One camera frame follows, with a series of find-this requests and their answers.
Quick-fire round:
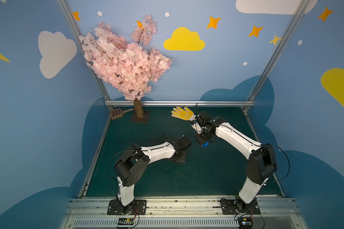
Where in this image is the electronics board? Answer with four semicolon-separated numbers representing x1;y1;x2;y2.
117;218;135;229
238;218;253;229

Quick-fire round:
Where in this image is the left aluminium frame post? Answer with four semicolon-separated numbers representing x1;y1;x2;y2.
56;0;114;111

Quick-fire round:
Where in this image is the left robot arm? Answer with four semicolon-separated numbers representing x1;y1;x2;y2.
114;136;192;214

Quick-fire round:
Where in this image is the right aluminium frame post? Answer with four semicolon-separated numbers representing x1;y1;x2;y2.
243;0;311;114

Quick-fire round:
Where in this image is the aluminium front rail assembly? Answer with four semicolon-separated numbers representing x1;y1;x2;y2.
60;195;307;229

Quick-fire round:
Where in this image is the aluminium frame post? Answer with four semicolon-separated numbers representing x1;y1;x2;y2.
56;0;114;111
243;0;311;114

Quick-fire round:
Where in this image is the brown slotted plastic scoop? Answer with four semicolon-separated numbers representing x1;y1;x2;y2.
110;108;134;120

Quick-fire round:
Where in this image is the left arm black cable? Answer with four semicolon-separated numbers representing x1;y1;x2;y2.
107;131;193;181

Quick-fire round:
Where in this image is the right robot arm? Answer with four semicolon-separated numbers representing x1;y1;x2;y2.
188;112;278;214

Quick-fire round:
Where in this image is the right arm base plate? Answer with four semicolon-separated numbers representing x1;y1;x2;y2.
219;198;261;215

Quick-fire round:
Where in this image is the pink cherry blossom tree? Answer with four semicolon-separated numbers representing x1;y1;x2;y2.
79;14;172;117

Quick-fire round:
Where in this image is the right electronics board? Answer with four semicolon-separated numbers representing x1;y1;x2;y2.
238;218;253;229

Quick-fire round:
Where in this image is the aluminium back frame rail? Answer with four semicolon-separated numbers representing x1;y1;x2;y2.
104;100;255;107

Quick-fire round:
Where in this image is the left electronics board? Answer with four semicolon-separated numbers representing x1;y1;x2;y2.
117;218;135;229

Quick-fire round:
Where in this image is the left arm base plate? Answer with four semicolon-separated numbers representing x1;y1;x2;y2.
107;199;147;215

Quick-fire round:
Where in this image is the dark square tree base plate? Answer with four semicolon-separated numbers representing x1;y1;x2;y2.
131;110;150;123

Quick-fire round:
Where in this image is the yellow dotted work glove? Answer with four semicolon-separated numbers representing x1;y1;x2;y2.
171;106;196;121

